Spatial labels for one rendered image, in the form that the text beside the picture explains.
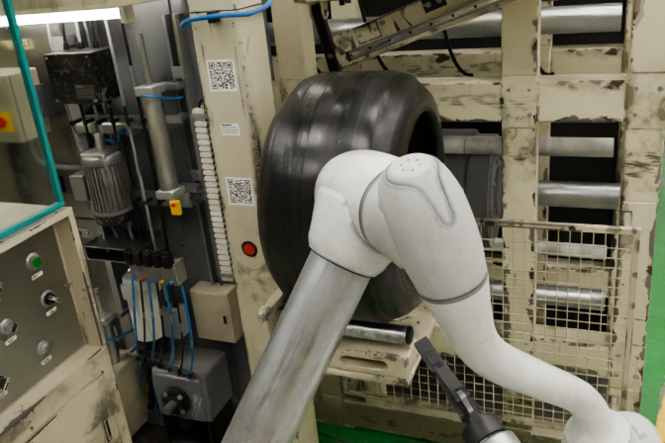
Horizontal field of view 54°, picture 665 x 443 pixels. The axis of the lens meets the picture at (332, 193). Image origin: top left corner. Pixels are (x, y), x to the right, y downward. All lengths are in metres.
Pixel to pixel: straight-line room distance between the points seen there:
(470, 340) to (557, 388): 0.19
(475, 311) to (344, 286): 0.20
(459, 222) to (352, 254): 0.19
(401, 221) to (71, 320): 1.08
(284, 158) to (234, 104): 0.26
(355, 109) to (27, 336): 0.88
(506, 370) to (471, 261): 0.21
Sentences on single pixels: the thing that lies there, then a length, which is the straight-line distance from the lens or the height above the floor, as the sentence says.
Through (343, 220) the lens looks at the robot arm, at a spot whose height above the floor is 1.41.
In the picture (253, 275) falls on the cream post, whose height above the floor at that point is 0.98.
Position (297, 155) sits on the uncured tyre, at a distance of 1.35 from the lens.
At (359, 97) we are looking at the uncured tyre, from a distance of 1.39.
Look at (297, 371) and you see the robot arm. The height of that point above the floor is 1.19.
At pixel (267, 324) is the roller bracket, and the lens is 1.65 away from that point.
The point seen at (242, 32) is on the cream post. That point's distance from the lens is 1.53.
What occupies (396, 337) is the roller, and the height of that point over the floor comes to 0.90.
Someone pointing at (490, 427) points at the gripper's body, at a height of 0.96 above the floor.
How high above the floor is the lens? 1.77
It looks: 21 degrees down
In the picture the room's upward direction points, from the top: 6 degrees counter-clockwise
